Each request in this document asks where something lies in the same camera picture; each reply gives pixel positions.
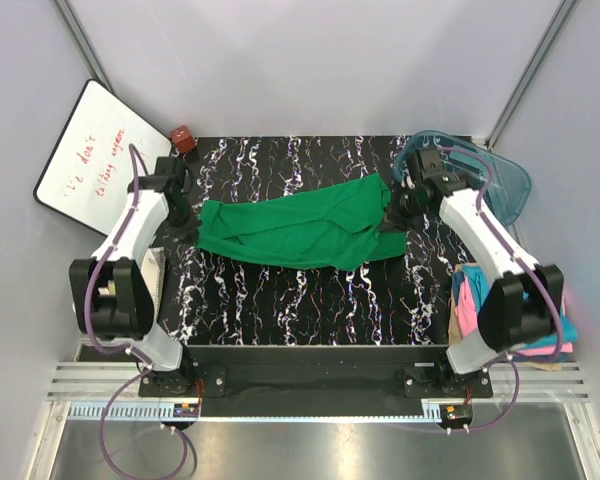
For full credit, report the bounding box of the spiral bound manual booklet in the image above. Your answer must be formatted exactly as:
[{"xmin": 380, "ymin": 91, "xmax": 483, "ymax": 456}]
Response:
[{"xmin": 141, "ymin": 248, "xmax": 166, "ymax": 322}]

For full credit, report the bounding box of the small red-brown box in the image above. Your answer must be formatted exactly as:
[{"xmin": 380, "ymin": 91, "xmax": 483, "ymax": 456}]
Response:
[{"xmin": 170, "ymin": 125, "xmax": 197, "ymax": 154}]

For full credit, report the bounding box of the aluminium frame rail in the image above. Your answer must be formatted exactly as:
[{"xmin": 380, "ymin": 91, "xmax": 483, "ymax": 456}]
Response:
[{"xmin": 46, "ymin": 362, "xmax": 592, "ymax": 401}]

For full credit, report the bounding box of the folded pink t-shirt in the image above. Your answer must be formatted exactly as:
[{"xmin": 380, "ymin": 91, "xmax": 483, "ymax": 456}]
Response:
[{"xmin": 455, "ymin": 280, "xmax": 556, "ymax": 356}]

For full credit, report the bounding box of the white whiteboard with red writing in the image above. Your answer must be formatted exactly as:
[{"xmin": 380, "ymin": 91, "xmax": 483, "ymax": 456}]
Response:
[{"xmin": 33, "ymin": 80, "xmax": 172, "ymax": 236}]

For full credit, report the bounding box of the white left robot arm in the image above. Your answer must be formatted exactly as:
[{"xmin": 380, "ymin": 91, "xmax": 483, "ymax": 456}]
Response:
[{"xmin": 69, "ymin": 150, "xmax": 201, "ymax": 396}]

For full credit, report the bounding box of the folded tan t-shirt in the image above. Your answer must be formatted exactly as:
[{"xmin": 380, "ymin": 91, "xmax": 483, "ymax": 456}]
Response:
[{"xmin": 447, "ymin": 264, "xmax": 564, "ymax": 373}]

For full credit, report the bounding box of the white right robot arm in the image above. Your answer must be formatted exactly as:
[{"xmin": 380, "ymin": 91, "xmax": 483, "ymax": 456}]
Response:
[{"xmin": 379, "ymin": 146, "xmax": 564, "ymax": 397}]

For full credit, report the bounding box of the clear blue plastic bin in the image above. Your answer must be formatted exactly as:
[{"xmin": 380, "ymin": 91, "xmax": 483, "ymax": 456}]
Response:
[{"xmin": 392, "ymin": 130, "xmax": 532, "ymax": 226}]

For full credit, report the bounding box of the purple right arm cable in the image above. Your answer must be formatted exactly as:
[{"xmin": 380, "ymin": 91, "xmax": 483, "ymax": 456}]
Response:
[{"xmin": 419, "ymin": 145, "xmax": 566, "ymax": 435}]

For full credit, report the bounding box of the white slotted cable duct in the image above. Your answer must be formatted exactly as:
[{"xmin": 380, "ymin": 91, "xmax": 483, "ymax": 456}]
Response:
[{"xmin": 68, "ymin": 401, "xmax": 201, "ymax": 422}]

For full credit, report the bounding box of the folded blue t-shirt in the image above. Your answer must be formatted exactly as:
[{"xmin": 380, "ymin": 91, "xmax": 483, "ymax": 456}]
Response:
[{"xmin": 452, "ymin": 264, "xmax": 579, "ymax": 362}]

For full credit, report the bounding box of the green t-shirt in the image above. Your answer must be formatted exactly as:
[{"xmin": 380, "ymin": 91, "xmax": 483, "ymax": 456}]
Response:
[{"xmin": 197, "ymin": 173, "xmax": 407, "ymax": 271}]

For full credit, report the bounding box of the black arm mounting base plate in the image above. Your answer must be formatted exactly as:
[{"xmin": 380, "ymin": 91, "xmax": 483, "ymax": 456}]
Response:
[{"xmin": 139, "ymin": 346, "xmax": 493, "ymax": 421}]

